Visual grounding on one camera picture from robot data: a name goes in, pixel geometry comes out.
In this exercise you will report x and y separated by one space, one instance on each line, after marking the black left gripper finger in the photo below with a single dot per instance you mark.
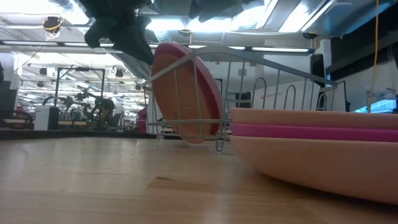
133 42

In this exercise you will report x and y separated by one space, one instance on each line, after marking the salmon pink plastic plate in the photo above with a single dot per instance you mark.
211 93

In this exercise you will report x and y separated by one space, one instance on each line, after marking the peach plastic plate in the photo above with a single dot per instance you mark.
311 165
311 119

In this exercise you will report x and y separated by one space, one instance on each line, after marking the magenta plastic plate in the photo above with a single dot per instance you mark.
311 133

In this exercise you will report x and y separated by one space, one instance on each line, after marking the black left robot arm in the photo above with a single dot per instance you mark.
109 7

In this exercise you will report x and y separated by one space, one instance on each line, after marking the black background robot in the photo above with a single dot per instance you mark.
102 109

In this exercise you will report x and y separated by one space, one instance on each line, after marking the red bin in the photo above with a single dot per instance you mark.
142 121

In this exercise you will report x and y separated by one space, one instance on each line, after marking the long ceiling light bar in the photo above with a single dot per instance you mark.
31 43
280 49

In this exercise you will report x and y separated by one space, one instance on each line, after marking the white and black cabinet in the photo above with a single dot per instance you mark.
49 118

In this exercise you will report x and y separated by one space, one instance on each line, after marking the translucent plastic cutlery caddy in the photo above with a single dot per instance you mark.
298 96

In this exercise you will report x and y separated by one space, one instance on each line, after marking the black background rig frame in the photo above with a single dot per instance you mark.
81 69

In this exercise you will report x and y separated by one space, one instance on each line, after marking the black ceiling camera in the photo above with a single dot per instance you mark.
52 24

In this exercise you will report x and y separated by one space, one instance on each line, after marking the black aluminium table frame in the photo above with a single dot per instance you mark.
62 134

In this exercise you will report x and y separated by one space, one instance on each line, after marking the black wall speaker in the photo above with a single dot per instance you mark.
317 65

